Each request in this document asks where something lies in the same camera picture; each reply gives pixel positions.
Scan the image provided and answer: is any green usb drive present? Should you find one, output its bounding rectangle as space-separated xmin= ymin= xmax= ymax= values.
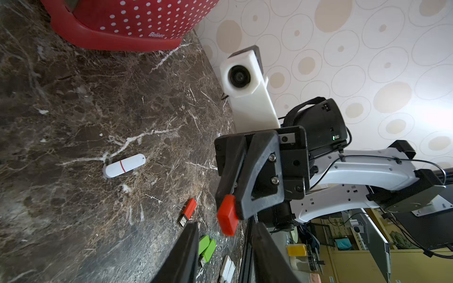
xmin=198 ymin=235 xmax=210 ymax=255
xmin=199 ymin=239 xmax=217 ymax=268

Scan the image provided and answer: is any white usb drive upper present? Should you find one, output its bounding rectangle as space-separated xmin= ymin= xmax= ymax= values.
xmin=218 ymin=255 xmax=232 ymax=283

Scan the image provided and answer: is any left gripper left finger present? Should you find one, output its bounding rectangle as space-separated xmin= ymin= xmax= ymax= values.
xmin=152 ymin=222 xmax=199 ymax=283

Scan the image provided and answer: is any white usb drive lower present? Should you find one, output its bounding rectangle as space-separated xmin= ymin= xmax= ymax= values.
xmin=225 ymin=262 xmax=236 ymax=283

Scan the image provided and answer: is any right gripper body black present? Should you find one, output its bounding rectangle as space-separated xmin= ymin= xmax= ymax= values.
xmin=214 ymin=126 xmax=310 ymax=193

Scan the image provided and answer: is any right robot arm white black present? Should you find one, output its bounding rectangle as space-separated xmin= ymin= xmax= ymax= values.
xmin=214 ymin=97 xmax=449 ymax=236

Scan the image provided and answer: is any red toaster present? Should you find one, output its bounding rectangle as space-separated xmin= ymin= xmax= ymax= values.
xmin=42 ymin=0 xmax=218 ymax=52

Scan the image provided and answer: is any white usb drive red end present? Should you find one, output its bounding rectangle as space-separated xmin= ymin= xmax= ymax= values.
xmin=103 ymin=153 xmax=146 ymax=179

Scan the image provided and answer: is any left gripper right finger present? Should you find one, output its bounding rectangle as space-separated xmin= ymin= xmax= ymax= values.
xmin=252 ymin=222 xmax=300 ymax=283

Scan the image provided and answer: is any small red usb cap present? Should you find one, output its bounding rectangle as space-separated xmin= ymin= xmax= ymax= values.
xmin=217 ymin=195 xmax=239 ymax=237

